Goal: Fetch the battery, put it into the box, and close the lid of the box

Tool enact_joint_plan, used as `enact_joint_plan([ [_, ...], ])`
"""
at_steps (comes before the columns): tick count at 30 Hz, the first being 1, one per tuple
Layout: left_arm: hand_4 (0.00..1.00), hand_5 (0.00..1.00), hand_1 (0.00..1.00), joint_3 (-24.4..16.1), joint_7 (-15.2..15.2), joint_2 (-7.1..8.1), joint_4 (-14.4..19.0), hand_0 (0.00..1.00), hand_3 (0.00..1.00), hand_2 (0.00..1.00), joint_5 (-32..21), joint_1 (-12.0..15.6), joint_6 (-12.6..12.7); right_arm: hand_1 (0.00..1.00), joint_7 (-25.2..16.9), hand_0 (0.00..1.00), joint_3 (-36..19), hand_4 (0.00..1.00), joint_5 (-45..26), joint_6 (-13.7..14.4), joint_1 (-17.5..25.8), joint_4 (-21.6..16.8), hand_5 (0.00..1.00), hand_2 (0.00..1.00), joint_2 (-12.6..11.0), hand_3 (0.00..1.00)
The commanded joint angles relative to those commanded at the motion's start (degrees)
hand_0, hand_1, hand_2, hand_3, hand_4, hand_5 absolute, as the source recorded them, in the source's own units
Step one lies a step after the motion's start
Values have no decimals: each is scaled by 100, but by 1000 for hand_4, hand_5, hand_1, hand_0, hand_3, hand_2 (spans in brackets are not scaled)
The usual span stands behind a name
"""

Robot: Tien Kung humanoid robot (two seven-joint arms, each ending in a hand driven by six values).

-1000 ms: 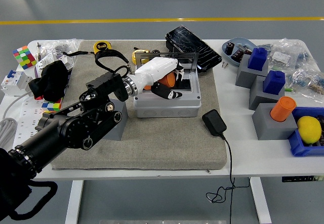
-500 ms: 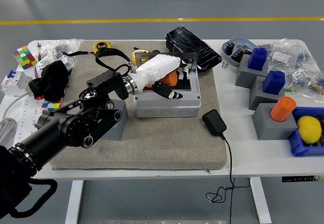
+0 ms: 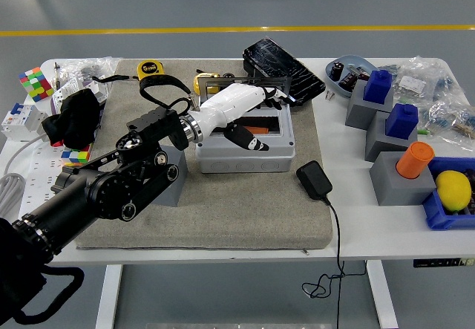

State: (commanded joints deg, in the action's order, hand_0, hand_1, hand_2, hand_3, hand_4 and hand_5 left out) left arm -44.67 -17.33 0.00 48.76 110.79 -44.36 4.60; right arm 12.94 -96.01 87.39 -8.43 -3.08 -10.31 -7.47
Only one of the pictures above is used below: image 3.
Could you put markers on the black power adapter plug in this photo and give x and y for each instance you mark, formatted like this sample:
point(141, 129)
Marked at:
point(313, 180)

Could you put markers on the small green part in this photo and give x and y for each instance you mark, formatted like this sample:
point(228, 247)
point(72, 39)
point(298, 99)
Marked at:
point(423, 131)

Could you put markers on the black cracked phone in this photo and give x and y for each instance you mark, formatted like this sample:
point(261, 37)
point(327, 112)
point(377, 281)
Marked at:
point(285, 69)

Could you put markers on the clear bag of parts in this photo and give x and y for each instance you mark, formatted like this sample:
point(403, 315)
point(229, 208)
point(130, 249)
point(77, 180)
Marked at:
point(89, 67)
point(452, 121)
point(419, 80)

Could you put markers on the small colourful puzzle cube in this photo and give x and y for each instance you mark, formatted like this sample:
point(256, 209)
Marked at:
point(76, 155)

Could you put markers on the dark red capacitor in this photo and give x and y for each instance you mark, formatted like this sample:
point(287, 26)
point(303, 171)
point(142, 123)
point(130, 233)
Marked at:
point(348, 81)

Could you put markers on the blue plastic bin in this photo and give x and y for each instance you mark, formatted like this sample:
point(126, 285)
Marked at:
point(434, 214)

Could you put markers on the blue-grey oval tray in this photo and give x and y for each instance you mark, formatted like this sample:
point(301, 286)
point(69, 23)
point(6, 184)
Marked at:
point(349, 61)

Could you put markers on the yellow lemon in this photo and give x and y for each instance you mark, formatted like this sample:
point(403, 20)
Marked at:
point(452, 191)

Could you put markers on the white table leg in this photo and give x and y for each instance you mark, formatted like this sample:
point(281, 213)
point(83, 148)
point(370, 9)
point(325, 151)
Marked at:
point(382, 295)
point(109, 295)

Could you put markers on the white circuit breaker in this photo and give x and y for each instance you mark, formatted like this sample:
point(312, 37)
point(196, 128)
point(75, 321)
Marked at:
point(22, 121)

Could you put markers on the black capacitor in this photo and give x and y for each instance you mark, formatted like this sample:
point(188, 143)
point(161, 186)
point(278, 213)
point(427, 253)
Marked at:
point(337, 71)
point(228, 75)

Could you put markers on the blue plastic block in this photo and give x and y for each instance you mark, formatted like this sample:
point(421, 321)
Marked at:
point(377, 87)
point(401, 123)

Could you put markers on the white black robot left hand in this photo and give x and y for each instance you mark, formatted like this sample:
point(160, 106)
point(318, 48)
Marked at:
point(230, 102)

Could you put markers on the black cloth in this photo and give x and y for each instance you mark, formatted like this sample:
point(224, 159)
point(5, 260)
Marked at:
point(78, 117)

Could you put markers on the grey-brown mat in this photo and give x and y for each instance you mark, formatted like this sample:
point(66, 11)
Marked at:
point(241, 214)

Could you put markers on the grey electrical box with lid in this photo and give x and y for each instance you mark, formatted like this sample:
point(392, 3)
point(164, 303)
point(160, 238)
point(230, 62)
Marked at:
point(252, 162)

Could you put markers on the white power strip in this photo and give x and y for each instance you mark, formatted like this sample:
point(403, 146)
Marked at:
point(37, 180)

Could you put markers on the grey holder block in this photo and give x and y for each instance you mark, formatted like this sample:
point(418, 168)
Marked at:
point(358, 113)
point(382, 143)
point(397, 191)

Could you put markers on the silver screwdriver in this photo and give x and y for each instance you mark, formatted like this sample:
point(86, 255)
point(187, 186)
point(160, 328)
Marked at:
point(56, 74)

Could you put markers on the silver metal part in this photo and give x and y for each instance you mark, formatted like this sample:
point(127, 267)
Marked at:
point(358, 72)

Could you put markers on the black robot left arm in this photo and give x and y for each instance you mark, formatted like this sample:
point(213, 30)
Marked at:
point(111, 191)

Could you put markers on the grey block with round hole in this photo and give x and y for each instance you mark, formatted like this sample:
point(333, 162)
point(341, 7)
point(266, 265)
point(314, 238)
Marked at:
point(174, 188)

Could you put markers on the black table control panel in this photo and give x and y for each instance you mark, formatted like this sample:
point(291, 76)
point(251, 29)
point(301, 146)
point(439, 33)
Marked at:
point(441, 263)

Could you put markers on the yellow square tape measure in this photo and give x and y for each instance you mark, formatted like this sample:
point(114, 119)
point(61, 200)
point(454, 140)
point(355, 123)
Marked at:
point(150, 70)

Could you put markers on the black plastic box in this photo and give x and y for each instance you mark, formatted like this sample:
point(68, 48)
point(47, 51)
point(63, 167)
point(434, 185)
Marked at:
point(248, 67)

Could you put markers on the yellow round tape measure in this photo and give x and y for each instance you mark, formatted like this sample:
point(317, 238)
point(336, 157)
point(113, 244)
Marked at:
point(203, 78)

